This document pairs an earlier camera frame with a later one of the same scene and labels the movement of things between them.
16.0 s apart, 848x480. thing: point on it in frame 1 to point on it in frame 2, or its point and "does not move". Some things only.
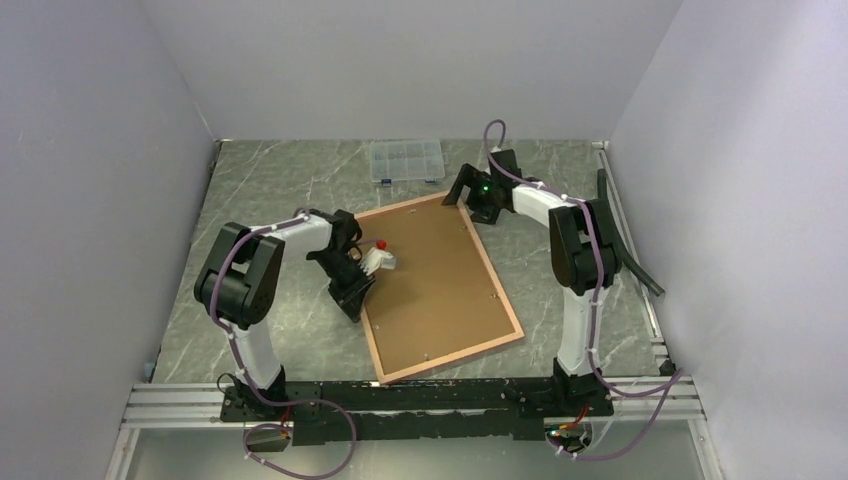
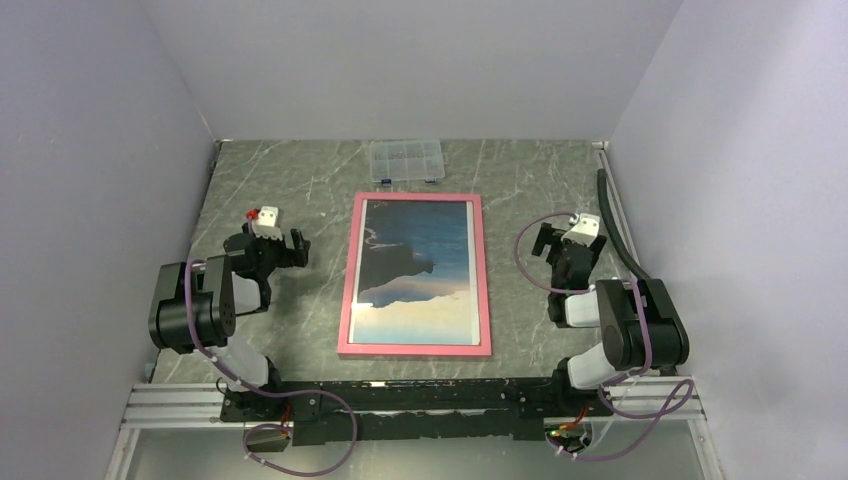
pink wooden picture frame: x=433 y=364 to x=344 y=345
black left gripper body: x=339 y=267 to x=272 y=252
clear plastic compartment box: x=406 y=161 does not move
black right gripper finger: x=468 y=176 to x=547 y=236
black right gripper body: x=481 y=199 to x=553 y=259
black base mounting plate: x=363 y=412 does not move
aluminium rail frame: x=664 y=394 does not move
